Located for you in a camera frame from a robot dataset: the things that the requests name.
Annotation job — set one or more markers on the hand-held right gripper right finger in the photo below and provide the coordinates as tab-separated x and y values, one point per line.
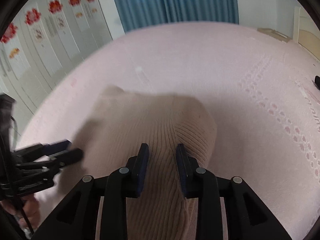
182	165

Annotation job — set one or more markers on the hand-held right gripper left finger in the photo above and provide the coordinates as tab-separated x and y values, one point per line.
143	162

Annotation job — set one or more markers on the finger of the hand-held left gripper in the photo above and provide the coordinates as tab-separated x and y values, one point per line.
72	155
57	146

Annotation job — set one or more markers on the beige knit sweater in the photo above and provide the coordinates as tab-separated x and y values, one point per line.
150	120

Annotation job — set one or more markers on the person's left hand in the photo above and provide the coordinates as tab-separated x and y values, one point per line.
32	210

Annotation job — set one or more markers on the white wardrobe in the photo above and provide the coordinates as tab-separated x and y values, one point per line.
70	42

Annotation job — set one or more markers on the pink patterned bed sheet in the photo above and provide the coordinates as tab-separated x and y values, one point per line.
187	60

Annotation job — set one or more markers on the black cloth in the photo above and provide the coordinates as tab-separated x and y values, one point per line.
317	82

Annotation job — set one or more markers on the blue curtain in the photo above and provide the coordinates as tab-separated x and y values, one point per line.
175	0

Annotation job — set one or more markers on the cream wooden headboard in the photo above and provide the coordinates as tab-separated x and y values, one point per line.
308	35

